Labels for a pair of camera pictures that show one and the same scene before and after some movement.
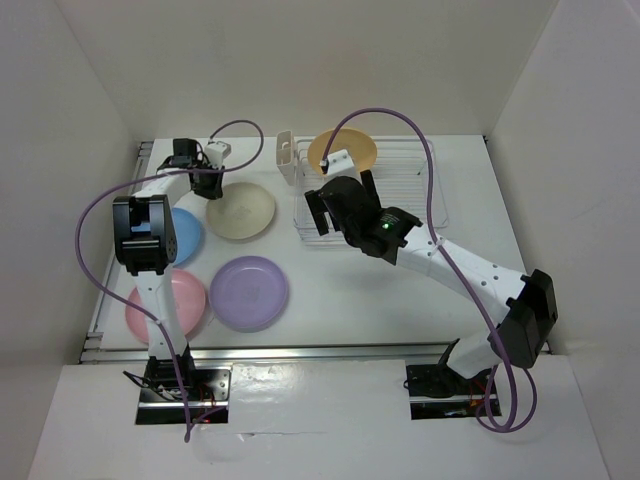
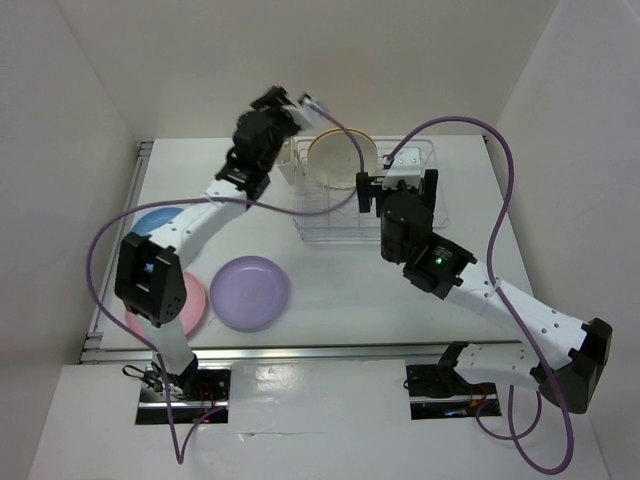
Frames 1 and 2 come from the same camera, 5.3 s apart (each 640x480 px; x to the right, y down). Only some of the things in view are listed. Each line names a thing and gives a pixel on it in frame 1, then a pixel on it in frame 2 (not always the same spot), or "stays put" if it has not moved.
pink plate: (190, 300) stays put
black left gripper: (215, 191) → (276, 105)
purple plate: (248, 294) stays put
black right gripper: (317, 207) → (367, 187)
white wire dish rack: (400, 175) stays put
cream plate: (244, 211) → (334, 160)
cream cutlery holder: (286, 155) stays put
